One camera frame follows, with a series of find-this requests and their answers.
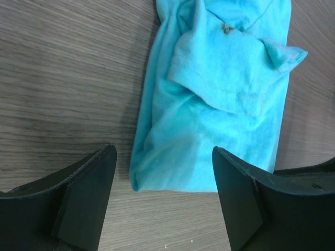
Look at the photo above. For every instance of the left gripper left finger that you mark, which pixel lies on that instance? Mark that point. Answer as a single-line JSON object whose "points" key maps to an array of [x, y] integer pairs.
{"points": [[62, 211]]}

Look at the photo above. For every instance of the cyan t shirt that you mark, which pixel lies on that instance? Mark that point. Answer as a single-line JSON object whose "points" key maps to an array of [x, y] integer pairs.
{"points": [[217, 75]]}

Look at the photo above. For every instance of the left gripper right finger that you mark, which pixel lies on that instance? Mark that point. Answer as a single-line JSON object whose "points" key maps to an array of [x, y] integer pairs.
{"points": [[291, 209]]}

